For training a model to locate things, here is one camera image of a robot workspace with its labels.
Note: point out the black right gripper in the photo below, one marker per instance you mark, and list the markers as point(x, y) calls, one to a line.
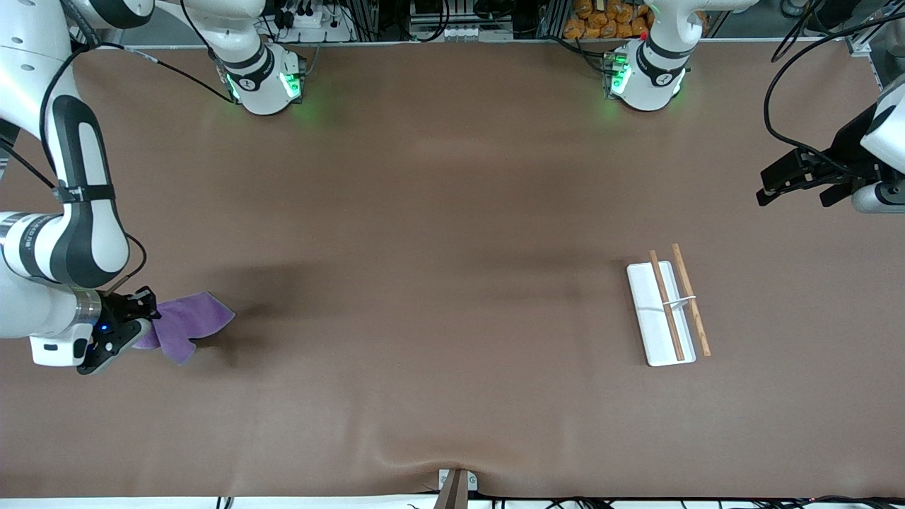
point(117, 308)

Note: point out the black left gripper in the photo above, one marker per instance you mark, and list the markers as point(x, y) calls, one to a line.
point(848, 150)

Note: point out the purple grey towel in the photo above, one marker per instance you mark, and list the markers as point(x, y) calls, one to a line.
point(187, 322)

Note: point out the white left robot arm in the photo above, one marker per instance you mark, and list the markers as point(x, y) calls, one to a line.
point(654, 81)

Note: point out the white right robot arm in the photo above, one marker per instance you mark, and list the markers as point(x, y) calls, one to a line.
point(28, 318)

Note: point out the white rack with wooden bars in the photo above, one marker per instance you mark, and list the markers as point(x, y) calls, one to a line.
point(654, 318)

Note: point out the orange snack bag pile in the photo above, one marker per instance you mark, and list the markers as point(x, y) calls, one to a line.
point(601, 21)

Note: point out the brown table mat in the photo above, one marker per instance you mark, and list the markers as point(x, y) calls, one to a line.
point(424, 318)

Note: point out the white power strip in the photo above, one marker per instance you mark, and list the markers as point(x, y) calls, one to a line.
point(311, 21)

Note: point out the grey electronics box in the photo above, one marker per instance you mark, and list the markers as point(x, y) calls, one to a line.
point(459, 28)

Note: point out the aluminium frame post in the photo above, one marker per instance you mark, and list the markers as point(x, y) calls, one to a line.
point(859, 44)

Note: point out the grey metal camera bracket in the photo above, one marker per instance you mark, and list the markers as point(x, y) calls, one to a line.
point(456, 488)

